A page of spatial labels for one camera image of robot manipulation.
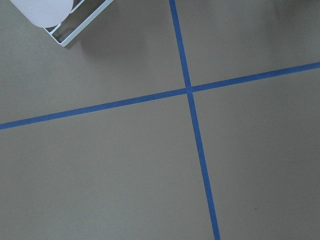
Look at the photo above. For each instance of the white cup in rack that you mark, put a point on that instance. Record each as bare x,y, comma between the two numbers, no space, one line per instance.
44,13

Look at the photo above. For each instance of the white wire rack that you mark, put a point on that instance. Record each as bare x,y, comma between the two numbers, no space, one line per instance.
81,15

